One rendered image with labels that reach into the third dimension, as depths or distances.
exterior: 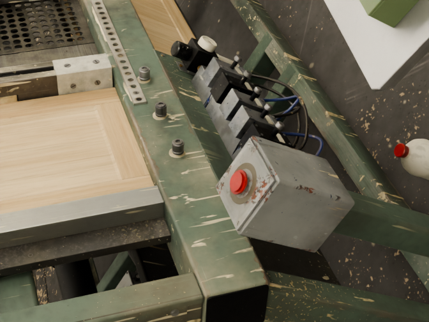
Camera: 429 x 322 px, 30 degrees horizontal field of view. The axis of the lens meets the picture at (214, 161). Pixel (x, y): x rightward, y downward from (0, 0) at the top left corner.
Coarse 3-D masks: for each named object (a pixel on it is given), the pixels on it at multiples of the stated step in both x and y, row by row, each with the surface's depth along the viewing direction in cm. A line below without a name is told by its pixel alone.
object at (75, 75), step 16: (32, 64) 180; (48, 64) 180; (64, 64) 180; (80, 64) 181; (96, 64) 181; (0, 80) 174; (16, 80) 175; (32, 80) 176; (48, 80) 177; (64, 80) 178; (80, 80) 180; (96, 80) 181; (0, 96) 176; (32, 96) 179; (48, 96) 180
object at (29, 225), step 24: (120, 192) 153; (144, 192) 154; (0, 216) 147; (24, 216) 147; (48, 216) 148; (72, 216) 148; (96, 216) 149; (120, 216) 151; (144, 216) 153; (0, 240) 145; (24, 240) 147
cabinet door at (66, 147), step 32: (64, 96) 180; (96, 96) 180; (0, 128) 170; (32, 128) 171; (64, 128) 171; (96, 128) 172; (128, 128) 172; (0, 160) 163; (32, 160) 163; (64, 160) 163; (96, 160) 164; (128, 160) 164; (0, 192) 155; (32, 192) 156; (64, 192) 156; (96, 192) 156
